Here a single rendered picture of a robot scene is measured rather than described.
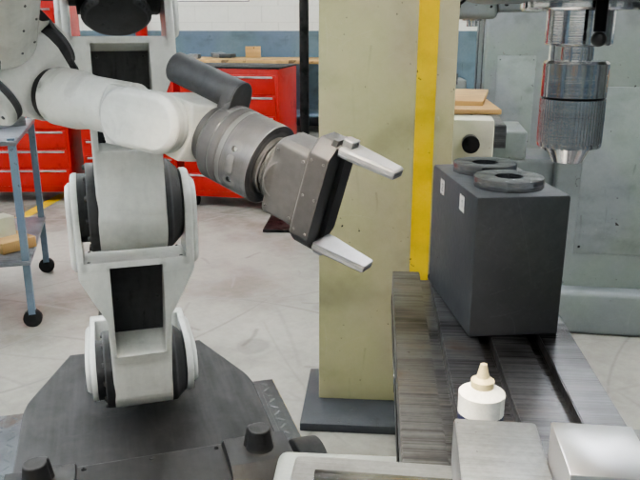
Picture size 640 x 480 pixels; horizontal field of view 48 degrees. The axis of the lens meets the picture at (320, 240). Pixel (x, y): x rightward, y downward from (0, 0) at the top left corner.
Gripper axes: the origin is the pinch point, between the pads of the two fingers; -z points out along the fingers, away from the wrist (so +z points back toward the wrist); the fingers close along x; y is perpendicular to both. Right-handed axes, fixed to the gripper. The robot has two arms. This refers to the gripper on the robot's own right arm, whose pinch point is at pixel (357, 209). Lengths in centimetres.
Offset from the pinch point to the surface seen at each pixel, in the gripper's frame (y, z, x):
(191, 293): 187, 152, -177
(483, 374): -6.9, -18.7, -5.2
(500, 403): -7.2, -21.1, -6.7
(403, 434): -4.5, -13.8, -17.6
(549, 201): 27.1, -12.7, -0.5
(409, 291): 32.0, 1.6, -24.4
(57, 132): 283, 366, -196
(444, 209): 33.0, 1.2, -10.0
